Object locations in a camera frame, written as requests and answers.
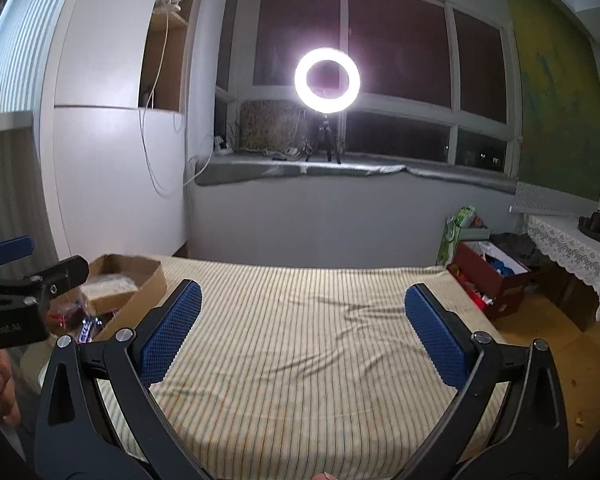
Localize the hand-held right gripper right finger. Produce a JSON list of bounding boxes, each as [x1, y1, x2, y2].
[[385, 282, 571, 480]]

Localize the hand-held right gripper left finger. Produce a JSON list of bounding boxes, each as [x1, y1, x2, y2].
[[32, 279, 216, 480]]

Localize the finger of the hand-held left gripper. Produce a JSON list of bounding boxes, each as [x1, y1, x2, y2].
[[0, 236, 35, 281], [0, 256, 90, 306]]

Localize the brown cardboard box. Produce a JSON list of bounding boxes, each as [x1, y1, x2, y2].
[[82, 254, 167, 343]]

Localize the clear red candy bag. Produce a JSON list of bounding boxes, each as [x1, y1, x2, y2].
[[47, 300, 88, 333]]

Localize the clear wafer packet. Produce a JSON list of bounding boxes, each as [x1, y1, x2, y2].
[[82, 275, 141, 311]]

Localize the brown chocolate bar packet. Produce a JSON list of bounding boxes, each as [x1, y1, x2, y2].
[[75, 317, 106, 345]]

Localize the person's left hand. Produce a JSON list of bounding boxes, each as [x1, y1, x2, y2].
[[0, 350, 22, 428]]

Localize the red storage box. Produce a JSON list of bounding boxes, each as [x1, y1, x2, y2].
[[450, 240, 531, 321]]

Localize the green gift bag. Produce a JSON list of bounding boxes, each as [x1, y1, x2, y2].
[[436, 205, 478, 266]]

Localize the white wardrobe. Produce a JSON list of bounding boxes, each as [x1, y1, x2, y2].
[[40, 0, 203, 281]]

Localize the dark clothes pile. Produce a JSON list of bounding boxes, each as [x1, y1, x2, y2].
[[490, 232, 538, 266]]

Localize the striped blanket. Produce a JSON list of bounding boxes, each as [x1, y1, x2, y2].
[[22, 255, 511, 480]]

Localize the white lace tablecloth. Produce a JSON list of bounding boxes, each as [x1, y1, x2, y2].
[[524, 214, 600, 318]]

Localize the grey windowsill cover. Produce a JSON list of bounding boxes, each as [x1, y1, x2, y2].
[[196, 152, 518, 196]]

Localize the white perforated radiator cover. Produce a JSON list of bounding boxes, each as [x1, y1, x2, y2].
[[514, 181, 600, 217]]

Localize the dark figurine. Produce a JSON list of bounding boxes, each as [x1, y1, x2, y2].
[[578, 210, 600, 242]]

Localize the patterned cushion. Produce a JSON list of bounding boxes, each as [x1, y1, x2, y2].
[[240, 100, 301, 153]]

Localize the black tripod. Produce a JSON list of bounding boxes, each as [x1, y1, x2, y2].
[[304, 114, 342, 165]]

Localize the wooden open shelf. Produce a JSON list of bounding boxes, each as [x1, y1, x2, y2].
[[139, 0, 203, 113]]

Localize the white framed window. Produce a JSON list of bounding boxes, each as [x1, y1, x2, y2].
[[215, 0, 523, 178]]

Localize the white cable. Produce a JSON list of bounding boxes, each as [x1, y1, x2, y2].
[[139, 0, 216, 193]]

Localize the green wall poster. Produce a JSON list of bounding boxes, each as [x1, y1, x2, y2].
[[492, 0, 600, 201]]

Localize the white ring light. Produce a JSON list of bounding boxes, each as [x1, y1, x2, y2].
[[294, 46, 363, 115]]

